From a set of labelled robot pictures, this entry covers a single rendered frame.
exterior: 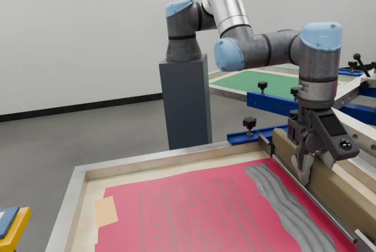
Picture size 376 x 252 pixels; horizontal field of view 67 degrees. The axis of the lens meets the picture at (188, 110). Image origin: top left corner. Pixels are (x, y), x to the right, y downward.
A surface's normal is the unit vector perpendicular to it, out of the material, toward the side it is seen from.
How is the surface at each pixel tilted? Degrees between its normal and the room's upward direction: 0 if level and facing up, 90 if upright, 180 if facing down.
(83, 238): 0
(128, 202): 0
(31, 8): 90
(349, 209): 90
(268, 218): 0
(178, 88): 90
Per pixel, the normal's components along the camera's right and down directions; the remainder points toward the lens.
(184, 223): -0.08, -0.93
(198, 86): -0.16, 0.37
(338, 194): -0.98, 0.15
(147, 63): 0.18, 0.34
